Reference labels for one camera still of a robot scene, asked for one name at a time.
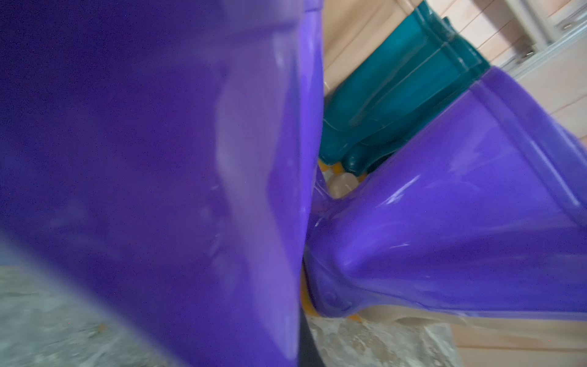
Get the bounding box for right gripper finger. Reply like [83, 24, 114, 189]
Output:
[297, 308, 325, 367]

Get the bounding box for large purple boot front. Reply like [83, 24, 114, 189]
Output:
[304, 67, 586, 321]

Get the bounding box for large beige boot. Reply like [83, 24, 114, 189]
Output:
[358, 306, 586, 352]

